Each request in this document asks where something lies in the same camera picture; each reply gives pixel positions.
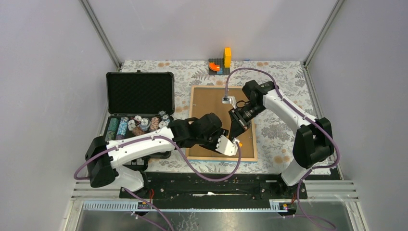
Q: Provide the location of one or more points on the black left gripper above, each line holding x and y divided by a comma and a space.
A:
219, 132

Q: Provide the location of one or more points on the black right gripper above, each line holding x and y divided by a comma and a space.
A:
238, 126

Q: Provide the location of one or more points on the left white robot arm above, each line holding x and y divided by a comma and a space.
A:
105, 159

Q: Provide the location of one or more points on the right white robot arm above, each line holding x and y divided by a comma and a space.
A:
312, 143

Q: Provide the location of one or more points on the floral patterned table mat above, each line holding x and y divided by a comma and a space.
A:
274, 139

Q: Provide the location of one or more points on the blue toy block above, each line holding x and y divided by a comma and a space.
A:
220, 72

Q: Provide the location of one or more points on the pink poker chip stack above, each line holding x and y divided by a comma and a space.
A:
155, 121

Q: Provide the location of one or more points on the orange curved toy block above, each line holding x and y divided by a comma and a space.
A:
213, 66

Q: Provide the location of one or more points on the grey toy baseplate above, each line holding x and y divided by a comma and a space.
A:
218, 61

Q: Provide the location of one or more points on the yellow toy block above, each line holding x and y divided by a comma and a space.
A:
227, 57

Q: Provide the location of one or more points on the brown poker chip stack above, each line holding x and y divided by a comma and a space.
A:
142, 125

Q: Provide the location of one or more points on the black poker chip case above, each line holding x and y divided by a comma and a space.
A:
146, 94

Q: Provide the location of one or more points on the light blue poker chip stack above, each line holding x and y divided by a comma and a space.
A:
122, 128

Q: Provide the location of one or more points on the green poker chip stack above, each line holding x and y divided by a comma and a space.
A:
112, 128

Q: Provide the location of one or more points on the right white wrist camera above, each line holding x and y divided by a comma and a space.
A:
230, 100

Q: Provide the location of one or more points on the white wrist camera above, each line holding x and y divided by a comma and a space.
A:
230, 100
227, 147

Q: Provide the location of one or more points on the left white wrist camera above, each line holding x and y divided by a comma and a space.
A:
227, 147

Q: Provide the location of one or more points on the brown frame backing board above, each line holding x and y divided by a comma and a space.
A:
210, 105

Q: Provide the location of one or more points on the black mounting base rail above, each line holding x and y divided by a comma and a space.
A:
186, 187

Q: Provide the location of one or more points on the white slotted cable duct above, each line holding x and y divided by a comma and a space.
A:
178, 206

